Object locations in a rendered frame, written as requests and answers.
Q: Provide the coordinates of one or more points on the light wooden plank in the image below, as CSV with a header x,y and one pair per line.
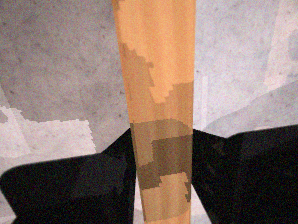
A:
x,y
156,40

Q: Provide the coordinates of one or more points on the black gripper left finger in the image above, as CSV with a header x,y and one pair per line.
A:
x,y
109,175

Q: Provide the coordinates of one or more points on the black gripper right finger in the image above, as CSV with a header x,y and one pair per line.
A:
x,y
219,166

